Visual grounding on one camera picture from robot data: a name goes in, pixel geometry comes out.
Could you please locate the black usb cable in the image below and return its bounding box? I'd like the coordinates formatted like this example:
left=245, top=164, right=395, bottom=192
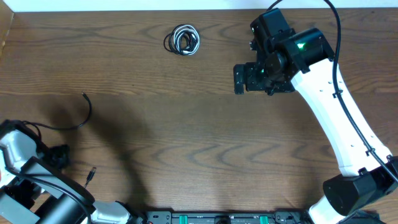
left=21, top=91, right=97, bottom=189

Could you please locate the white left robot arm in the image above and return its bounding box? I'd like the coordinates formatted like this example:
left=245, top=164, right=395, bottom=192
left=1, top=119, right=143, bottom=224

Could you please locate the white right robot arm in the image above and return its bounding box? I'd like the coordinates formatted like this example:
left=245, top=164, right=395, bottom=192
left=233, top=8, right=397, bottom=223

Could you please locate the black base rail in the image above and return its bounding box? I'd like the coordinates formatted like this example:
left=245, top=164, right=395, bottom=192
left=137, top=210, right=312, bottom=224

